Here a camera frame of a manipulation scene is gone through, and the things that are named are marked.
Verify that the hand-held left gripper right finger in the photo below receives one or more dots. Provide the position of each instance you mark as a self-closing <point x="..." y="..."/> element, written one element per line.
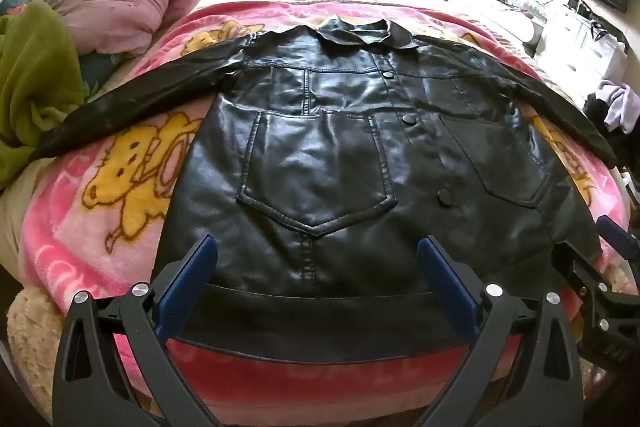
<point x="445" y="272"/>

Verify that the green blanket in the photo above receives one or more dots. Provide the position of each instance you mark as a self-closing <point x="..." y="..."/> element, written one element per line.
<point x="35" y="82"/>

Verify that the black leather jacket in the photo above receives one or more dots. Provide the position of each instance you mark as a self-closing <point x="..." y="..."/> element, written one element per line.
<point x="325" y="157"/>

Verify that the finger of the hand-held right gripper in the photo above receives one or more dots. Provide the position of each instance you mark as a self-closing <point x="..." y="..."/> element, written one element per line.
<point x="595" y="277"/>
<point x="609" y="229"/>

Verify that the blue printed pillow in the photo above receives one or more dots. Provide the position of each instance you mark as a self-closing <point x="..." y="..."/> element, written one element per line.
<point x="100" y="72"/>

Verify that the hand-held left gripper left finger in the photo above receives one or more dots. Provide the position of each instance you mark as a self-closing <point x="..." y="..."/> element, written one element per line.
<point x="200" y="267"/>

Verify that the white dresser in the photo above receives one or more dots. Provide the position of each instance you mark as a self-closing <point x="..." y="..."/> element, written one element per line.
<point x="580" y="42"/>

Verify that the pink bear printed blanket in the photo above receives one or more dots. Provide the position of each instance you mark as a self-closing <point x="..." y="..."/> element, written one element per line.
<point x="125" y="167"/>

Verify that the light purple garment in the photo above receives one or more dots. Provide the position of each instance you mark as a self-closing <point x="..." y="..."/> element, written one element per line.
<point x="617" y="102"/>

